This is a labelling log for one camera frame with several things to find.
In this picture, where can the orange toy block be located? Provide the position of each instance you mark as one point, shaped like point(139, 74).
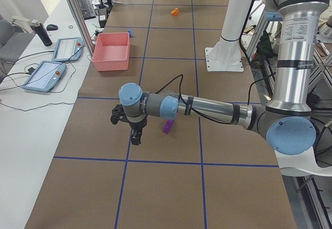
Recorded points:
point(175, 12)

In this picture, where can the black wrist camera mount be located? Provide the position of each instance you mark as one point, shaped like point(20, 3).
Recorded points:
point(118, 114)

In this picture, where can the purple toy block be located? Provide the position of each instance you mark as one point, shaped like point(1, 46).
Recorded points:
point(168, 125)

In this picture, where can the blue teach pendant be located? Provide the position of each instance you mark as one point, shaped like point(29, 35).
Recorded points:
point(68, 49)
point(45, 76)

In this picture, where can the lower blue teach pendant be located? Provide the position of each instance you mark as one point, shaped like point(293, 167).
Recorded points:
point(45, 76)

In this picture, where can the small blue toy block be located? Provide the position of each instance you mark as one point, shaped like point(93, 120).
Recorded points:
point(130, 33)

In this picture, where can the white pedestal column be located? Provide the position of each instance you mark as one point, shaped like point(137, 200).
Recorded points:
point(226, 54)

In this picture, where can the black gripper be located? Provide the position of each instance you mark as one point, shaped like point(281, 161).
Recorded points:
point(137, 124)

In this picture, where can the upper blue teach pendant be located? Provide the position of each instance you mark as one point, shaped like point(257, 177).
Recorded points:
point(68, 49)

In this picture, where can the black computer mouse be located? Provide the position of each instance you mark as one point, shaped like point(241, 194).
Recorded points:
point(51, 27)

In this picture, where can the pink plastic box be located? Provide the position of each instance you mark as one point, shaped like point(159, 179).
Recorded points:
point(112, 51)

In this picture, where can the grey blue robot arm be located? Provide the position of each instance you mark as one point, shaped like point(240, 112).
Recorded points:
point(284, 122)

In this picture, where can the black water bottle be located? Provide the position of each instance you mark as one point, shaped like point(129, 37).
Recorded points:
point(41, 32)

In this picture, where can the aluminium frame post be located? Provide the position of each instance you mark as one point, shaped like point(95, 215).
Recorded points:
point(74, 8)

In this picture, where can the black keyboard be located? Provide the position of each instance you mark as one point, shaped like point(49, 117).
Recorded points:
point(86, 9)

